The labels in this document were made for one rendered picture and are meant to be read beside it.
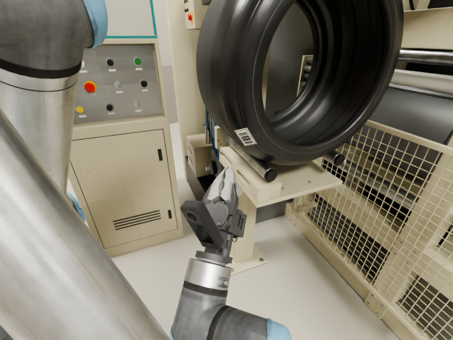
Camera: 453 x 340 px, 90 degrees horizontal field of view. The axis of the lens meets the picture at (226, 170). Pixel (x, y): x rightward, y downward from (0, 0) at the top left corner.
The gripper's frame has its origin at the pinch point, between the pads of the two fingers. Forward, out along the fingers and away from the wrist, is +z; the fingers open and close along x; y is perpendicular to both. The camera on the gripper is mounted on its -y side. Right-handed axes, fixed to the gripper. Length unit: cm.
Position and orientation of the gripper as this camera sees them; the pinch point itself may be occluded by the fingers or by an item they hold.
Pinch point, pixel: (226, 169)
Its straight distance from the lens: 53.7
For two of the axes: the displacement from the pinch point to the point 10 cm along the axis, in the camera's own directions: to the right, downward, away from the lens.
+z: 2.1, -9.0, 3.9
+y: 5.4, 4.4, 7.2
